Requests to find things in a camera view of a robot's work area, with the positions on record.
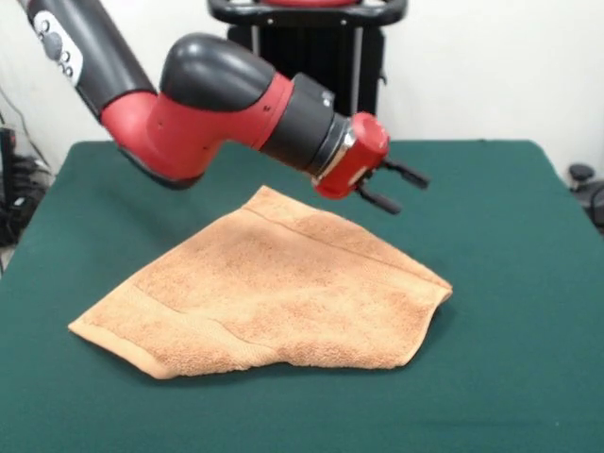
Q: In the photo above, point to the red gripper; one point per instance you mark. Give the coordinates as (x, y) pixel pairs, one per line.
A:
(354, 160)

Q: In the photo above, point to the peach terry towel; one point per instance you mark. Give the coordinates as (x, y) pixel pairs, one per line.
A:
(283, 292)

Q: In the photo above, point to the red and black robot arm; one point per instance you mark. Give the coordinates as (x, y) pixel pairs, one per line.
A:
(189, 108)

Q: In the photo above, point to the red robot base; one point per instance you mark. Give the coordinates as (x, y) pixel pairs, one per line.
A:
(307, 2)

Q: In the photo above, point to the black office chair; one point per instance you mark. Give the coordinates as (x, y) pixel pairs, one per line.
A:
(581, 172)

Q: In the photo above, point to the dark green table cloth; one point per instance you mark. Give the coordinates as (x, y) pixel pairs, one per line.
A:
(495, 368)

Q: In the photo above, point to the black bag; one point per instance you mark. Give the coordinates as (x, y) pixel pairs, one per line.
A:
(14, 222)

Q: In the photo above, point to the black box with red mark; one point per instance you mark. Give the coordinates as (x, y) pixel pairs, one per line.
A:
(7, 160)

